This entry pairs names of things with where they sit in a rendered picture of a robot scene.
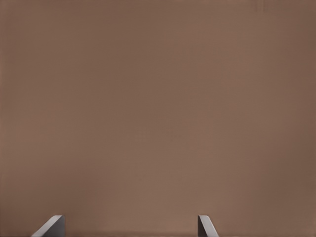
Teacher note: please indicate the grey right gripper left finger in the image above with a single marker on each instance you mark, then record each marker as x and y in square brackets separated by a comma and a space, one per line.
[54, 228]

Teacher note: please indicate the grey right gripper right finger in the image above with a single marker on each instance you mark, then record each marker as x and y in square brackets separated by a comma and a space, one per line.
[205, 227]

